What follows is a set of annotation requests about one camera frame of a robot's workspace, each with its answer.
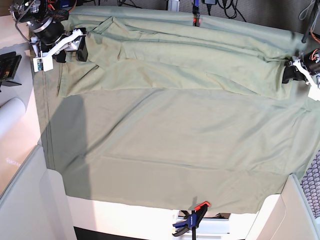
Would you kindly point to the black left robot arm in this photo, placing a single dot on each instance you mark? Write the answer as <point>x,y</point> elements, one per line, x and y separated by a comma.
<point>309,35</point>

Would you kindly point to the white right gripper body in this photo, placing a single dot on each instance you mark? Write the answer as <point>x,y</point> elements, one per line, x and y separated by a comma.
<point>67,42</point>

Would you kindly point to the green table cloth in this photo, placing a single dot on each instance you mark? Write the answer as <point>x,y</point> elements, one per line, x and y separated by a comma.
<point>175,148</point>

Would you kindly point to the white paper roll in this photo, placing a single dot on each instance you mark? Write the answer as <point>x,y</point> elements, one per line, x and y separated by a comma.
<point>10,113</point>

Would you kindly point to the grey mesh chair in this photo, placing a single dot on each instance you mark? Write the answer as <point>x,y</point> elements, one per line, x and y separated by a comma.
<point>310,182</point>

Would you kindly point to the blue orange bar clamp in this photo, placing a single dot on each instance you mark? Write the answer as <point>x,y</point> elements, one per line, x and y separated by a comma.
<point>191,220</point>

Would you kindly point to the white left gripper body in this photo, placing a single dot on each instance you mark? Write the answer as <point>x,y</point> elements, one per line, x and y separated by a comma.
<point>309,66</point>

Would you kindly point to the orange black clamp middle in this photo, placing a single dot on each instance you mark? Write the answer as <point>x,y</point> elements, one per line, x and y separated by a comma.
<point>196,13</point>

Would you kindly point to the black tablet on stand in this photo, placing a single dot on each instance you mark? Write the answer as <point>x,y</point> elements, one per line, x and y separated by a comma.
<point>9,63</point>

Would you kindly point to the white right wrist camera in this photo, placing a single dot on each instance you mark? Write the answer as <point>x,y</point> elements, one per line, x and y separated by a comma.
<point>43,63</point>

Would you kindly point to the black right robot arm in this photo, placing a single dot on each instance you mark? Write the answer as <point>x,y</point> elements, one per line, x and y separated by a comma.
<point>50,38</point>

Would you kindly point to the light green T-shirt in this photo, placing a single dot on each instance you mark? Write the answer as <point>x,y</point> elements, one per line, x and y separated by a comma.
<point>126,53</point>

